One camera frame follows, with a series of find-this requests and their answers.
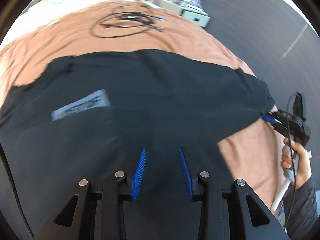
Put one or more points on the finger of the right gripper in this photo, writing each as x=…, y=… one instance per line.
x=268, y=119

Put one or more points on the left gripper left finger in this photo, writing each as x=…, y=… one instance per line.
x=122, y=186

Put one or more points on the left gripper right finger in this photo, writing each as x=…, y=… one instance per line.
x=202, y=187

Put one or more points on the black t-shirt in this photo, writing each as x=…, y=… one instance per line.
x=86, y=116

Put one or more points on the right forearm dark sleeve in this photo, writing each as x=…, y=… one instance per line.
x=304, y=212

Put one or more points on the person's right hand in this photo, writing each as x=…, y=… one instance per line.
x=304, y=168

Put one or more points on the orange-brown bed cover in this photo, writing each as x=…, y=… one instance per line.
x=36, y=39

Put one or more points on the white bedside cabinet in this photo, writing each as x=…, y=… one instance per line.
x=187, y=10

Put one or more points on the white gripper handle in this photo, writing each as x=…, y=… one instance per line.
x=289, y=179

